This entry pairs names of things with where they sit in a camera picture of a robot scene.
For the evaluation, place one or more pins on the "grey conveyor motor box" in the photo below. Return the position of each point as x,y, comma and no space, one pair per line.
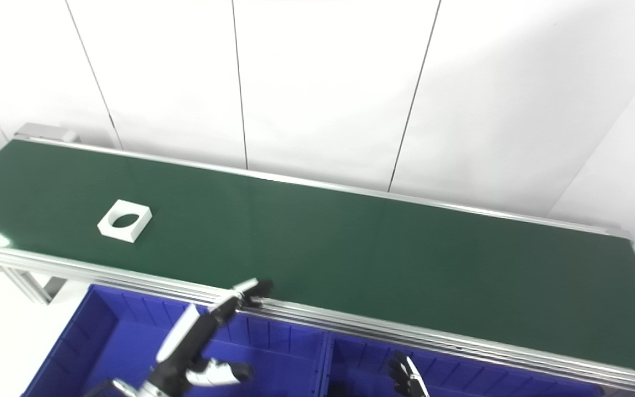
47,132

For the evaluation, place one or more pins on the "blue bin with white parts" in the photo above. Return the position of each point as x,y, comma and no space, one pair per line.
113,342

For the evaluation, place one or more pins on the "green conveyor belt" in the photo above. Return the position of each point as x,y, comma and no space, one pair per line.
130,274
317,242

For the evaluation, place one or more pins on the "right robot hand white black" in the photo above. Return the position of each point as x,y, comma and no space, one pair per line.
405,377

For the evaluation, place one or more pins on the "aluminium conveyor leg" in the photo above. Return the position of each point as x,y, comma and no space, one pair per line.
33,285

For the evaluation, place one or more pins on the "blue bin with black parts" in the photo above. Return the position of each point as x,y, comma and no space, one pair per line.
361,369

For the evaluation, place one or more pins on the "white square part with hole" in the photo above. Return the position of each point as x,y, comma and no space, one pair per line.
135,226

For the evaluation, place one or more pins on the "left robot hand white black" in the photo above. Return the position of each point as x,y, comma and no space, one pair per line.
185,336

